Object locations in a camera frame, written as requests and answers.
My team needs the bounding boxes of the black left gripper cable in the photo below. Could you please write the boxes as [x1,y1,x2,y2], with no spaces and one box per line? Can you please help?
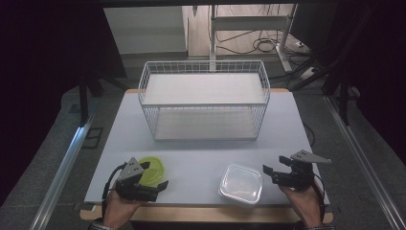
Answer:
[101,162,128,210]

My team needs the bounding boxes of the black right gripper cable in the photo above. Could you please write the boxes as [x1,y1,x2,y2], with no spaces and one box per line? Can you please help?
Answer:
[311,172,327,224]

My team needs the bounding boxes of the tangle of black floor cables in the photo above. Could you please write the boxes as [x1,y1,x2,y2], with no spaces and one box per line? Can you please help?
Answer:
[215,29,290,56]

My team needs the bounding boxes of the thin black table cable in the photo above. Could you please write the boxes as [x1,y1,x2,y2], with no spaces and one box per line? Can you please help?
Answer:
[302,122,317,149]

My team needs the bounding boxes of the green round plastic container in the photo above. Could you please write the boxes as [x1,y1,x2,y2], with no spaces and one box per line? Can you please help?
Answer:
[137,155,166,188]

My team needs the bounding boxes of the clear square plastic container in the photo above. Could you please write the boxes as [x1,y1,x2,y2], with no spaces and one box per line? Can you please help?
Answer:
[217,163,264,206]

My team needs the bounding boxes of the person's left hand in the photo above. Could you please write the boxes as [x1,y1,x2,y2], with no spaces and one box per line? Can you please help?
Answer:
[102,188,145,229]

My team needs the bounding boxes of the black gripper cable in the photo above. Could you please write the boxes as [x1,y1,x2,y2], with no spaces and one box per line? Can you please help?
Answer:
[311,172,327,224]
[101,162,128,210]

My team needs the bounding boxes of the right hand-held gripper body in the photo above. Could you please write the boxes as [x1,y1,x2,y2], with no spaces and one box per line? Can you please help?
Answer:
[275,149,332,193]

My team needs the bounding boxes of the white wire shelf rack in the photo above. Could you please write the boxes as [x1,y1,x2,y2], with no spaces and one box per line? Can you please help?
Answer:
[137,59,271,142]

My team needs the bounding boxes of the aluminium floor rail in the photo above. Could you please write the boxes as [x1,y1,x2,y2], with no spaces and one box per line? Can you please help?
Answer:
[323,95,406,230]
[29,114,95,230]

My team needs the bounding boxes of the person's right hand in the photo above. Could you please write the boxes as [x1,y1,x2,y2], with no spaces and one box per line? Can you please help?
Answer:
[279,180,322,228]

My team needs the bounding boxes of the white metal desk frame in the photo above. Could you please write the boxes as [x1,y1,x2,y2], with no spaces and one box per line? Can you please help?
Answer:
[209,4,299,73]

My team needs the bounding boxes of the black metal stand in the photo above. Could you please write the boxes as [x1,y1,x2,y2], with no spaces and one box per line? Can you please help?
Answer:
[78,71,130,127]

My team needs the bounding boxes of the white power strip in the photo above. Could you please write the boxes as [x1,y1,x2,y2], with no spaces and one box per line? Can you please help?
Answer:
[299,66,318,81]

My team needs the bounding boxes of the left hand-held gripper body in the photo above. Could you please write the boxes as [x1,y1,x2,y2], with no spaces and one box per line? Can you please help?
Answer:
[114,156,160,203]

